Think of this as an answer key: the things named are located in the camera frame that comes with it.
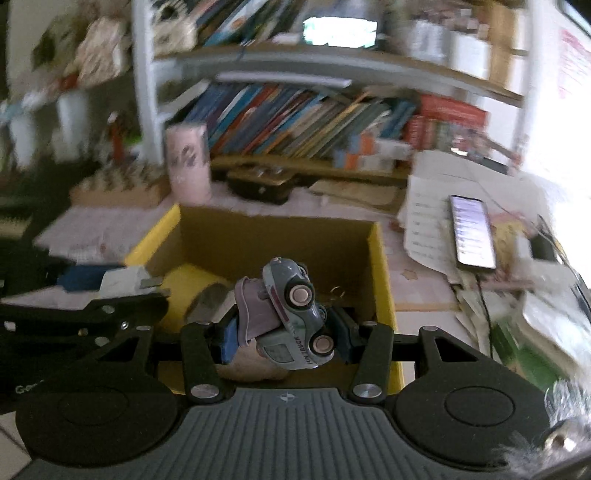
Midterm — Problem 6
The black cable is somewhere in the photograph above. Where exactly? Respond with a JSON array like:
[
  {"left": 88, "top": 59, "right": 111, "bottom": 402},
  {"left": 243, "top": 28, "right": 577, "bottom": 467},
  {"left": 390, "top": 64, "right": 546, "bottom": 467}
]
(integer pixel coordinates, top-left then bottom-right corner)
[{"left": 472, "top": 268, "right": 496, "bottom": 358}]

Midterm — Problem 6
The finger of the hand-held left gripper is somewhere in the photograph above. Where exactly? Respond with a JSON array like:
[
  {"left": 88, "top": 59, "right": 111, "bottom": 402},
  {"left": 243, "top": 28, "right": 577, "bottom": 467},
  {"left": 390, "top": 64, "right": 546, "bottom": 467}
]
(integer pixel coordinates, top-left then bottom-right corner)
[
  {"left": 0, "top": 249, "right": 123, "bottom": 296},
  {"left": 0, "top": 291, "right": 170, "bottom": 370}
]

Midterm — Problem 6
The yellow cardboard box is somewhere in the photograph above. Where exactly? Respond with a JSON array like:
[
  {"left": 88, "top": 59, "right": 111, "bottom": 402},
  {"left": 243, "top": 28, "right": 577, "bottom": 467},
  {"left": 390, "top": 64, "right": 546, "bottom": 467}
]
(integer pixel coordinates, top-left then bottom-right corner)
[{"left": 124, "top": 203, "right": 405, "bottom": 398}]

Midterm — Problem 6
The checkered wooden chess box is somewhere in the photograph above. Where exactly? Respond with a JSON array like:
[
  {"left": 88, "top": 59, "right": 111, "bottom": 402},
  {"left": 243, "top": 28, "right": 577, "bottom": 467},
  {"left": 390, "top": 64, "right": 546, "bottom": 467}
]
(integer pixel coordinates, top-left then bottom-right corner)
[{"left": 69, "top": 165, "right": 172, "bottom": 209}]

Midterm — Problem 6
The grey toy car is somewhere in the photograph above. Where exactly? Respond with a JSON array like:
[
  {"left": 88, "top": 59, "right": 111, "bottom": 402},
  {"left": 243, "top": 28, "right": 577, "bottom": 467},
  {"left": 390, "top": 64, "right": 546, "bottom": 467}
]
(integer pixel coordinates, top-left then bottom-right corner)
[{"left": 235, "top": 256, "right": 336, "bottom": 371}]

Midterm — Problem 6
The white bookshelf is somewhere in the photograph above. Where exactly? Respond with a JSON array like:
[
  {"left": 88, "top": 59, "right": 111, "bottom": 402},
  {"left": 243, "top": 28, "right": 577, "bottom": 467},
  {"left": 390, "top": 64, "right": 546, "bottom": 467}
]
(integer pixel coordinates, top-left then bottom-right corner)
[{"left": 0, "top": 0, "right": 546, "bottom": 176}]

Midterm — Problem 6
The black smartphone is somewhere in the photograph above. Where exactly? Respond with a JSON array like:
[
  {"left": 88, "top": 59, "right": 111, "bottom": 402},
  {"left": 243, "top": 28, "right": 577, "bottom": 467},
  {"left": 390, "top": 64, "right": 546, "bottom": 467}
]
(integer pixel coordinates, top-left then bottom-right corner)
[{"left": 449, "top": 195, "right": 498, "bottom": 271}]

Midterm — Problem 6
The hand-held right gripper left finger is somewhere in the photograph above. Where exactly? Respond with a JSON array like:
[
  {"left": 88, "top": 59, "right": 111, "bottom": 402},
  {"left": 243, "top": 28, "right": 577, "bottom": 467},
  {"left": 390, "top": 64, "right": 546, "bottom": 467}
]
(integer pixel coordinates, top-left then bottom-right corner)
[{"left": 92, "top": 320, "right": 240, "bottom": 401}]

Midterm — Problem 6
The pink printed cup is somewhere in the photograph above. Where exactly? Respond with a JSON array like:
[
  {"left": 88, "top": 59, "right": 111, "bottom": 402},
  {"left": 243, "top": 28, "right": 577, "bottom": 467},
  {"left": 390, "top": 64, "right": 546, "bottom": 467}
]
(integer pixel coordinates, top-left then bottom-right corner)
[{"left": 165, "top": 122, "right": 213, "bottom": 204}]

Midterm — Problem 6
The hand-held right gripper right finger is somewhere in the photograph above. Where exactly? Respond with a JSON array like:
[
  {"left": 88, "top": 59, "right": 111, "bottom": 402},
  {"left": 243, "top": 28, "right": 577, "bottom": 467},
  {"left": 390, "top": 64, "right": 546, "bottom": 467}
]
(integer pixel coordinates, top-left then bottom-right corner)
[{"left": 329, "top": 308, "right": 483, "bottom": 403}]

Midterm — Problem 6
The wall poster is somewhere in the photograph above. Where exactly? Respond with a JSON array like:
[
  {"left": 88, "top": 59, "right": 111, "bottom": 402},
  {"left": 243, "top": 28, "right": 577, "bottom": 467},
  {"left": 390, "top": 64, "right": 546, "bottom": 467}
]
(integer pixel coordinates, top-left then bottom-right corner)
[{"left": 554, "top": 25, "right": 591, "bottom": 100}]

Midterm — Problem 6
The white charger plug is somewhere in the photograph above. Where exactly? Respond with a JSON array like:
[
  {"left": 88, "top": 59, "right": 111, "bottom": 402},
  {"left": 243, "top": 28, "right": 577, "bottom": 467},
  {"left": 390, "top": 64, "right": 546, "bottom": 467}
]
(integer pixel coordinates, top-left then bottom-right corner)
[{"left": 99, "top": 265, "right": 162, "bottom": 299}]

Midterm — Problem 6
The green book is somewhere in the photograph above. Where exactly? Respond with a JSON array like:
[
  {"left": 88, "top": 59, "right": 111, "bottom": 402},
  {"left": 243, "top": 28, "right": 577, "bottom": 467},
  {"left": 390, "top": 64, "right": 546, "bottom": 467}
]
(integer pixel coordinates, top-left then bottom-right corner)
[{"left": 488, "top": 318, "right": 557, "bottom": 389}]

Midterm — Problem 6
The red cardboard box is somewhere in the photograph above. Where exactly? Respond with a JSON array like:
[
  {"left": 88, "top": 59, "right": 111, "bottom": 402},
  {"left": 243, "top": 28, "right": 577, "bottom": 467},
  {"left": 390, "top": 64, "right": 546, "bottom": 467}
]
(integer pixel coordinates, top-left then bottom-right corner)
[{"left": 406, "top": 93, "right": 489, "bottom": 153}]

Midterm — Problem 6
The open white book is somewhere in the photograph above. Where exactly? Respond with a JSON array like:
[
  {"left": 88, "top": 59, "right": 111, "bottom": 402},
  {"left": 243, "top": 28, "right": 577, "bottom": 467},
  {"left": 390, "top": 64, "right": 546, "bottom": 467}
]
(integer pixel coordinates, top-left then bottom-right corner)
[{"left": 517, "top": 291, "right": 591, "bottom": 370}]

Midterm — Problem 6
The stack of white papers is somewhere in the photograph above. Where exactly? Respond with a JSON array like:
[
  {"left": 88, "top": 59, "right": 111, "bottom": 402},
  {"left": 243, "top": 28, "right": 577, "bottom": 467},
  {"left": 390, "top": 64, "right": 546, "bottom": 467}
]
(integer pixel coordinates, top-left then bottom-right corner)
[{"left": 401, "top": 154, "right": 546, "bottom": 280}]

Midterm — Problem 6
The cloth-covered desktop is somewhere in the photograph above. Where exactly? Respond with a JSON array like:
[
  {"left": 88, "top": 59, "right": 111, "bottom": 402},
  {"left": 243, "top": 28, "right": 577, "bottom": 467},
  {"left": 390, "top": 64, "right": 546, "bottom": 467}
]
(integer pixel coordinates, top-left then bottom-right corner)
[{"left": 32, "top": 152, "right": 591, "bottom": 398}]

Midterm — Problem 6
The row of books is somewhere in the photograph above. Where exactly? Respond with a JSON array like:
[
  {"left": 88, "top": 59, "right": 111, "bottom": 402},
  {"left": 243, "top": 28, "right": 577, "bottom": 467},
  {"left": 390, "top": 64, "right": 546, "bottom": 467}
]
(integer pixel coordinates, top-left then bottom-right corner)
[{"left": 185, "top": 82, "right": 421, "bottom": 161}]

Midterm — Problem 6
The black pouch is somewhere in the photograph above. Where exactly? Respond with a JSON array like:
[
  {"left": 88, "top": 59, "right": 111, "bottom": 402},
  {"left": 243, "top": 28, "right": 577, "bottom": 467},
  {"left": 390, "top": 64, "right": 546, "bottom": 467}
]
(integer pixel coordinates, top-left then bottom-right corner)
[{"left": 225, "top": 167, "right": 297, "bottom": 205}]

